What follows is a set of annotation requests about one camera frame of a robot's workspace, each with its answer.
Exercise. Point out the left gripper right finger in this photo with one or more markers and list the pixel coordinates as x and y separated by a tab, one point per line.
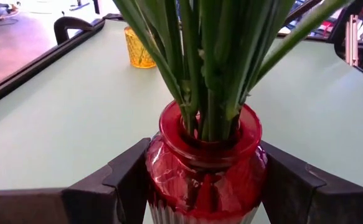
309	205

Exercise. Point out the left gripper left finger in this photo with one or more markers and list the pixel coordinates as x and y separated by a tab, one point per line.
75	205

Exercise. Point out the red glass vase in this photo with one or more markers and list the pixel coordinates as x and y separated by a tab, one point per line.
200	193

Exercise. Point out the orange artificial flower bunch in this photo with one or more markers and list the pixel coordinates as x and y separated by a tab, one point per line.
190	62
231	62

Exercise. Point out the yellow glass vase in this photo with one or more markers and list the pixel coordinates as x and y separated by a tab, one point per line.
137	53

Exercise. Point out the green table mat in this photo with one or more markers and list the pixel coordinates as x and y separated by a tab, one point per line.
59	130

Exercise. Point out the black frame clamp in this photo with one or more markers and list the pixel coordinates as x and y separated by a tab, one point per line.
59	29

